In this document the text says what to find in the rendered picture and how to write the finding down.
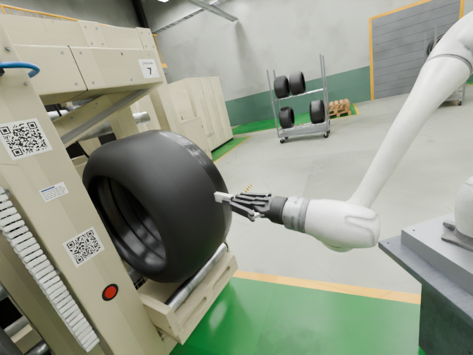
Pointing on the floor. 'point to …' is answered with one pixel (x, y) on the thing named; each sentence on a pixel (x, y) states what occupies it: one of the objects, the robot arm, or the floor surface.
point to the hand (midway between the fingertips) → (224, 198)
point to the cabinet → (196, 133)
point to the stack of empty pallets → (340, 107)
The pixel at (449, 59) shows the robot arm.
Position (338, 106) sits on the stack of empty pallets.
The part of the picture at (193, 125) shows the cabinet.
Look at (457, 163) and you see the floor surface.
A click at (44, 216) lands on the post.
